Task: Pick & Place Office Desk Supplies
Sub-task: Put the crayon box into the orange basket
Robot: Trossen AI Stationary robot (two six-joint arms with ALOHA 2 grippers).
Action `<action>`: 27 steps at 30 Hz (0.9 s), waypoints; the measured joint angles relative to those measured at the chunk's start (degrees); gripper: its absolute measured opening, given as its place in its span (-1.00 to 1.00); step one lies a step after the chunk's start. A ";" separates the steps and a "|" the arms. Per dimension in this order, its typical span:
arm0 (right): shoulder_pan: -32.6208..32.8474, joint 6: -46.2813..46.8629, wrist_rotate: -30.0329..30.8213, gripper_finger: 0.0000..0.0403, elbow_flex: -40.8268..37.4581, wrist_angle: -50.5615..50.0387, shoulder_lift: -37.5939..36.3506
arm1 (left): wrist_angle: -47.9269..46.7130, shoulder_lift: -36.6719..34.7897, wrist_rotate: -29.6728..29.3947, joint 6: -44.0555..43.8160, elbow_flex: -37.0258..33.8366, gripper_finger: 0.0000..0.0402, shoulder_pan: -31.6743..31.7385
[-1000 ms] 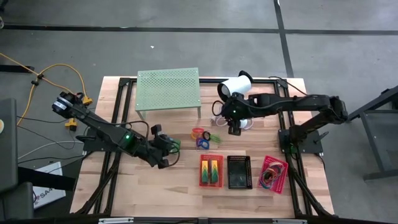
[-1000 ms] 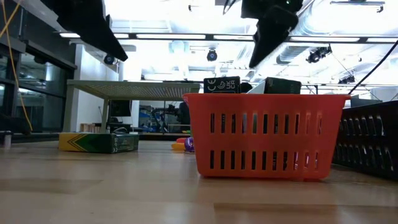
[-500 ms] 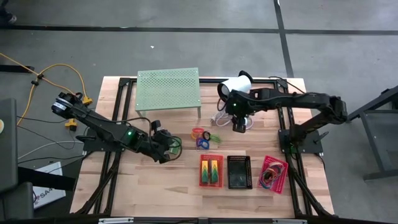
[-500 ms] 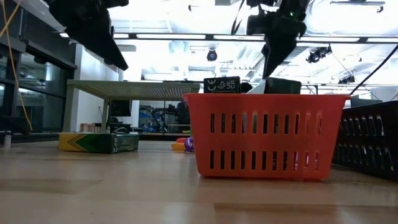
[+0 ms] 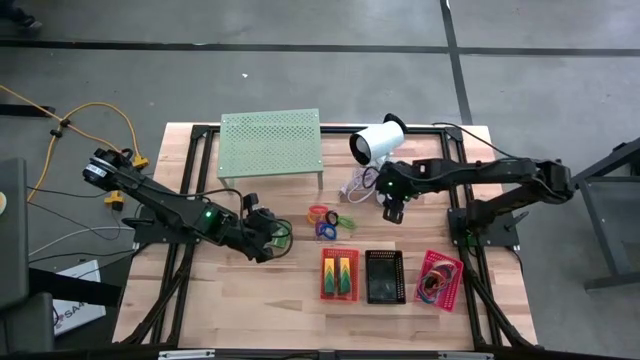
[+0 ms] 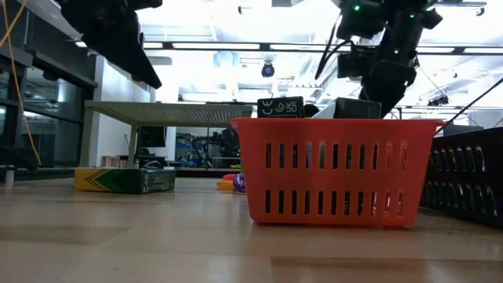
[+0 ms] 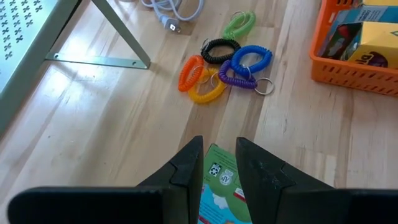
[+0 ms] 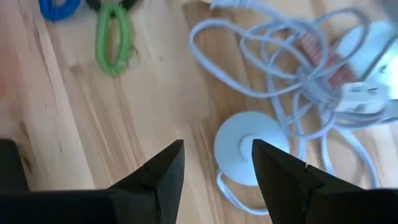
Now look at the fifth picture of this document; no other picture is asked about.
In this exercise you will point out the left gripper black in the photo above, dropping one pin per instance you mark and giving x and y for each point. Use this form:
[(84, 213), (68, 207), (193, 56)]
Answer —
[(255, 235)]

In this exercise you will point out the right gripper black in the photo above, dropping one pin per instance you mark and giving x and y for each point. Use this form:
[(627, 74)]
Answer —
[(394, 212)]

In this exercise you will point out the narrow yellow green box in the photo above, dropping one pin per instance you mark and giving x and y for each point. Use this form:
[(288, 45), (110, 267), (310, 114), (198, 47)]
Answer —
[(330, 280)]

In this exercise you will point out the tan rubber band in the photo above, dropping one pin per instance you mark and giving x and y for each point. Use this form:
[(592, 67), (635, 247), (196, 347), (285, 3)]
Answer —
[(445, 261)]

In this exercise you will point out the orange rubber band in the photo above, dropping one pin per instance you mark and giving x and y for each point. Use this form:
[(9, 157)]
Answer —
[(428, 277)]

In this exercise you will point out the wide black rubber band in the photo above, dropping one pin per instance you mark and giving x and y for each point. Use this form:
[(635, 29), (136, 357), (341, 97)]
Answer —
[(438, 283)]

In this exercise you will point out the large blue rubber band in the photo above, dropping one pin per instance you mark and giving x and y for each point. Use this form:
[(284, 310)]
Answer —
[(424, 299)]

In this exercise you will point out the red plastic basket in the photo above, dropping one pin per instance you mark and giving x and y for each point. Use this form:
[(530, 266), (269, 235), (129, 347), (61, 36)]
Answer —
[(454, 295)]

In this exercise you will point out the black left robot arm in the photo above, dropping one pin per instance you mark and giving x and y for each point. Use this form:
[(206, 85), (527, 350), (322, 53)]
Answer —
[(165, 205)]

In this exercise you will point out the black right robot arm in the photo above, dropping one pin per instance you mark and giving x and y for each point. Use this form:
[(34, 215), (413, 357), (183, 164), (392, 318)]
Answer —
[(475, 170)]

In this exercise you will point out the white clamp desk lamp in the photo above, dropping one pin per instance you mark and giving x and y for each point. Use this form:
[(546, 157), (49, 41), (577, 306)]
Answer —
[(377, 140)]

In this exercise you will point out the black plastic basket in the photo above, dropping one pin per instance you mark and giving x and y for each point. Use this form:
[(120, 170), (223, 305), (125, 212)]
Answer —
[(385, 280)]

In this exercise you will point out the orange plastic basket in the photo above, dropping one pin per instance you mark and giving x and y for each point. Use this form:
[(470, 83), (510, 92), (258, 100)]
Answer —
[(355, 275)]

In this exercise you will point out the green perforated metal shelf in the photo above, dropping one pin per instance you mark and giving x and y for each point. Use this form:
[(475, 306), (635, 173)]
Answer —
[(270, 142)]

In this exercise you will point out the black metal beam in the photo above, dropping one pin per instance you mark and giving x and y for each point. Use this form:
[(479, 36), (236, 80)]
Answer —
[(75, 287)]

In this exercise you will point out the white printed sign board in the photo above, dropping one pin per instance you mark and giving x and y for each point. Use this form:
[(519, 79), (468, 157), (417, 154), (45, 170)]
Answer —
[(75, 310)]

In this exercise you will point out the black metal side table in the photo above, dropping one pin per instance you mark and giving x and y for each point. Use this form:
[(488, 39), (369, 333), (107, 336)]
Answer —
[(610, 200)]

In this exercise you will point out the grey equipment case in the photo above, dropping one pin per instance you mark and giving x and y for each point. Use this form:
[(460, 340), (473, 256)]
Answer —
[(12, 225)]

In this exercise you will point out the dark grey storage box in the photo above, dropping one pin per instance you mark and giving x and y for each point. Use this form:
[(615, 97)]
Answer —
[(25, 325)]

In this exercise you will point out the black floor strip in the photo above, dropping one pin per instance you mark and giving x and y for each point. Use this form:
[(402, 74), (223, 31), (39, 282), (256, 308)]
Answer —
[(25, 110)]

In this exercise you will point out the person's shoe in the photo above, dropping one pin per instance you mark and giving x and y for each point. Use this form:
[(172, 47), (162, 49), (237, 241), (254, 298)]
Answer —
[(25, 21)]

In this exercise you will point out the black aluminium table frame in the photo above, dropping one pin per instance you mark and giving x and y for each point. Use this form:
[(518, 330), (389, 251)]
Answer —
[(425, 130)]

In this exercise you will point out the silver metal bracket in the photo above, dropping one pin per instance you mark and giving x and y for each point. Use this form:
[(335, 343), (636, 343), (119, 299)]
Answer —
[(185, 355), (465, 356)]

